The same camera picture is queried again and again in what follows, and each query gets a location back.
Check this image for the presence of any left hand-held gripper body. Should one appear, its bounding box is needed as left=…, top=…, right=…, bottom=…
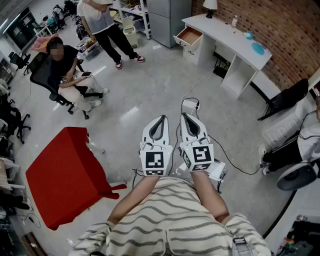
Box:
left=138, top=141, right=174, bottom=177

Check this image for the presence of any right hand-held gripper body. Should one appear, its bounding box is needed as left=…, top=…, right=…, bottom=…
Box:
left=179, top=142, right=215, bottom=173

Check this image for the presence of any white wooden drawer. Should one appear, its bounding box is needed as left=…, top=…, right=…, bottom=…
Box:
left=173, top=26, right=203, bottom=50

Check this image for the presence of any person's left forearm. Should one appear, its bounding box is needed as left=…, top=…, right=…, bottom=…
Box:
left=107, top=174, right=166, bottom=226

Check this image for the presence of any person's right forearm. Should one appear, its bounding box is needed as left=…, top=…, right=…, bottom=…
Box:
left=191, top=170, right=230, bottom=223

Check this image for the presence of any white desk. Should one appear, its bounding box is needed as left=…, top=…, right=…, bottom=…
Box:
left=181, top=13, right=273, bottom=100

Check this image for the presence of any white booklet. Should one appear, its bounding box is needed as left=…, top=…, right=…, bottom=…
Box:
left=206, top=158, right=227, bottom=182

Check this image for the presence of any white power box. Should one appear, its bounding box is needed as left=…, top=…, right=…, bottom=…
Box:
left=181, top=98, right=201, bottom=115

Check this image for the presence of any person's striped shirt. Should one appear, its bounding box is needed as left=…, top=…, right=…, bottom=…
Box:
left=68, top=176, right=272, bottom=256

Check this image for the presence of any white round chair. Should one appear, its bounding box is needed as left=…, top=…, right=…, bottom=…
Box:
left=276, top=162, right=320, bottom=192

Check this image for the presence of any red table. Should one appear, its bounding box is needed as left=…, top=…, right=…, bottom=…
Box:
left=25, top=126, right=128, bottom=231

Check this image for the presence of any clear storage box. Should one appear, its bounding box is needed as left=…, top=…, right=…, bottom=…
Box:
left=78, top=37, right=101, bottom=61

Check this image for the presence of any cream pedal trash bin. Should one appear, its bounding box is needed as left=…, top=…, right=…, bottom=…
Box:
left=121, top=16, right=139, bottom=49

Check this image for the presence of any black folding chair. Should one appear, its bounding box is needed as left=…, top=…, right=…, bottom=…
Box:
left=257, top=78, right=310, bottom=122

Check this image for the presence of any teal fluffy item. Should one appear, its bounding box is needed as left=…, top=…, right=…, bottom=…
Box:
left=251, top=41, right=266, bottom=56

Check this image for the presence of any white metal shelf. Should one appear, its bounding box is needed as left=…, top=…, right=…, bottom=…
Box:
left=109, top=0, right=151, bottom=41

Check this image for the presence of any grey refrigerator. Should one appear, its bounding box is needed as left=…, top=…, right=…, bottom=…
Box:
left=146, top=0, right=193, bottom=49

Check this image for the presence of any black office chair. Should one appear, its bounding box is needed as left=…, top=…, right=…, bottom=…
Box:
left=29, top=51, right=104, bottom=120
left=8, top=51, right=32, bottom=76
left=0, top=98, right=32, bottom=145

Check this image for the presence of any white shade table lamp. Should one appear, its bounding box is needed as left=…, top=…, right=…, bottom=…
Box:
left=202, top=0, right=218, bottom=20

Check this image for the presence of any black floor cable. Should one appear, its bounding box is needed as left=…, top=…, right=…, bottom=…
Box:
left=174, top=96, right=262, bottom=176

